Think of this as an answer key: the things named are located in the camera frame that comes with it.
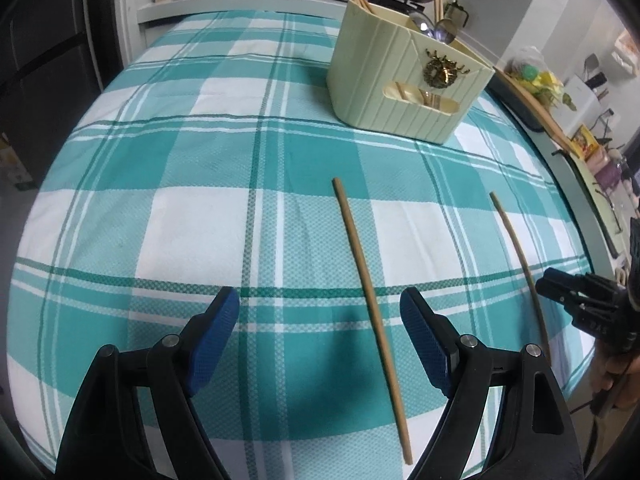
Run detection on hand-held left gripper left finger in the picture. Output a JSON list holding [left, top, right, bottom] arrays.
[[55, 287, 240, 480]]

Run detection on dark refrigerator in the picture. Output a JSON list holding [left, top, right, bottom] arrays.
[[0, 0, 123, 111]]

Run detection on teal plaid tablecloth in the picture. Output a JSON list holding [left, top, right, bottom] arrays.
[[7, 10, 596, 480]]

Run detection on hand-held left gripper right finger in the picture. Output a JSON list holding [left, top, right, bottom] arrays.
[[400, 287, 586, 480]]

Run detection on glass french press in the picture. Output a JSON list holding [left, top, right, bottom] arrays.
[[442, 0, 470, 31]]

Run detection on white box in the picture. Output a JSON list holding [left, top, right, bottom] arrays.
[[564, 74, 617, 127]]

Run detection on plastic bag colourful contents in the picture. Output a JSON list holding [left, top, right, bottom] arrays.
[[504, 46, 567, 107]]

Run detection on cream ribbed utensil holder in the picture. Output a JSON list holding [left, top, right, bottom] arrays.
[[326, 0, 496, 145]]

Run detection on person's right hand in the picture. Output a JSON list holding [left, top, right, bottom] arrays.
[[592, 346, 640, 412]]

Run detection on small colourful box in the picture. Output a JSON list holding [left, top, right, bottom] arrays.
[[570, 125, 602, 161]]

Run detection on purple container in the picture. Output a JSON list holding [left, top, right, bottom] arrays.
[[595, 161, 627, 194]]

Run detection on long wooden board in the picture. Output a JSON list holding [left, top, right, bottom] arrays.
[[495, 66, 577, 157]]

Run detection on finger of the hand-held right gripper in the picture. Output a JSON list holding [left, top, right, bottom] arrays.
[[545, 266, 624, 297], [535, 281, 619, 322]]

